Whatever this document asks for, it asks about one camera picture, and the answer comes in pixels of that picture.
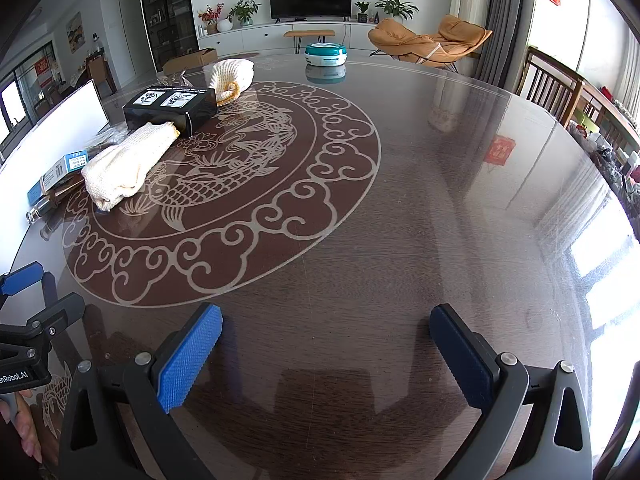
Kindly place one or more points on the grey curtain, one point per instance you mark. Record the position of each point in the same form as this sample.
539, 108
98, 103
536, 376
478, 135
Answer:
505, 25

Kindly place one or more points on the broad leaf potted plant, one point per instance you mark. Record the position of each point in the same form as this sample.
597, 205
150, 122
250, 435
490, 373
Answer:
396, 7

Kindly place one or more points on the person's left hand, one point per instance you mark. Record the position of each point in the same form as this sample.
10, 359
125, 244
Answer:
27, 430

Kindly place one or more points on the cluttered wooden sideboard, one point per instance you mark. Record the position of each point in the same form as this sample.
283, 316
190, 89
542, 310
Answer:
607, 120

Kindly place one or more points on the black box with white pictures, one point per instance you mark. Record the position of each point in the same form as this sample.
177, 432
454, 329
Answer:
170, 107

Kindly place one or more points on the dark wooden slatted chair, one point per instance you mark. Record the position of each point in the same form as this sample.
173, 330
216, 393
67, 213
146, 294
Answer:
550, 85

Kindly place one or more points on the cream knit cloth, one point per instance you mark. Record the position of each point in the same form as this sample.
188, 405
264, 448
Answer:
125, 165
232, 77

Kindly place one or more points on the teal and white round container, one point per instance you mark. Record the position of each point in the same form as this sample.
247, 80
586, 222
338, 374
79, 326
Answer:
326, 54

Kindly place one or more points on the framed wall painting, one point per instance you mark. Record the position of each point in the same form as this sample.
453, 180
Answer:
74, 32

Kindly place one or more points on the brown cardboard box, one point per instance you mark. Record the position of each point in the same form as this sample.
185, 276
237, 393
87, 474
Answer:
192, 60

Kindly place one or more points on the white round vase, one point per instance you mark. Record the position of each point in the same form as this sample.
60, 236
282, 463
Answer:
224, 25

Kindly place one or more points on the rose gold pump tube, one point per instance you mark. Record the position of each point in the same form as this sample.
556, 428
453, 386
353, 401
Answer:
40, 212

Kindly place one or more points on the clear bag of cotton swabs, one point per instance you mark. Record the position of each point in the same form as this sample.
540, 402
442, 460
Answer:
107, 140

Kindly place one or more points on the orange lounge chair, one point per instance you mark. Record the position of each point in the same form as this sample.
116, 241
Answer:
425, 42

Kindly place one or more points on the blue and white carton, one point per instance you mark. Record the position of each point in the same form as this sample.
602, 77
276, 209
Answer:
65, 167

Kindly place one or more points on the green bushy potted plant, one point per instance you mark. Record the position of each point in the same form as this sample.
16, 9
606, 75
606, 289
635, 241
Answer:
244, 11

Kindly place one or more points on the small potted plant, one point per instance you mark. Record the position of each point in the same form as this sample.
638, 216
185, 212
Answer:
362, 10

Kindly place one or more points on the dark glass display cabinet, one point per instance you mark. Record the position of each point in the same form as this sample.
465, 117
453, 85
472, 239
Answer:
165, 10

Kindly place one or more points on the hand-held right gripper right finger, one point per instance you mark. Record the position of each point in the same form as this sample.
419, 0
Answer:
460, 360

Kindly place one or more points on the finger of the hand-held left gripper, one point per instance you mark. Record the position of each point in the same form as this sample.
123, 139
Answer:
20, 280
60, 312

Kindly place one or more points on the red flower arrangement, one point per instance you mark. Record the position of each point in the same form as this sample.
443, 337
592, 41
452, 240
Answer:
211, 16

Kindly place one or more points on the wooden bench with metal legs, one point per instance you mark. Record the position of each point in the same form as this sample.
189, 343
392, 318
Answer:
309, 34

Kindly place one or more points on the white low television cabinet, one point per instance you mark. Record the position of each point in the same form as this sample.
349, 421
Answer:
250, 36

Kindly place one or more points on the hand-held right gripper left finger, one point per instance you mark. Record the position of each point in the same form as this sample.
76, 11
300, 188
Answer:
190, 355

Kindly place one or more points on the red door poster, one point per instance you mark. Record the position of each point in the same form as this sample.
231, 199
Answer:
43, 71

